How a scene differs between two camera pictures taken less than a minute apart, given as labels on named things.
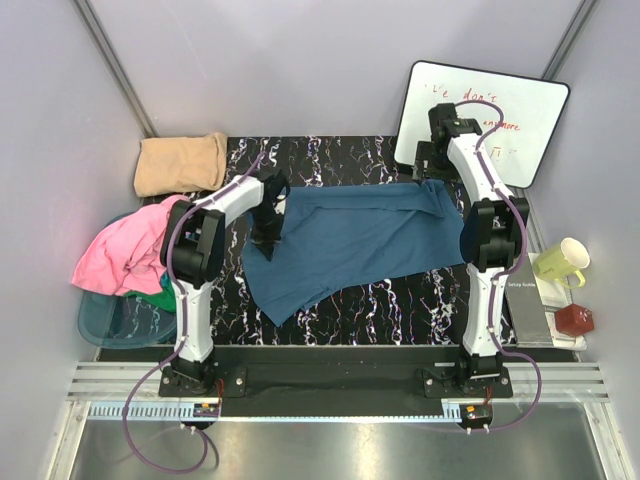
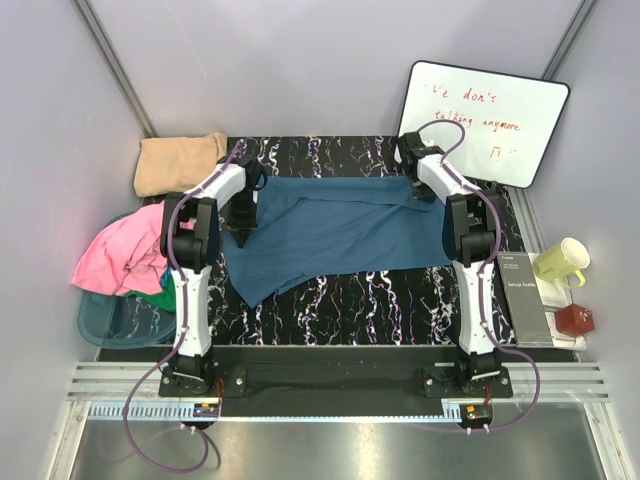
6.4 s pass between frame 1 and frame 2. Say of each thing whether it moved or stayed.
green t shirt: stayed
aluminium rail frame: stayed
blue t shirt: moved
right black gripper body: moved
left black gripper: moved
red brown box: stayed
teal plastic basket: stayed
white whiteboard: stayed
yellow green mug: stayed
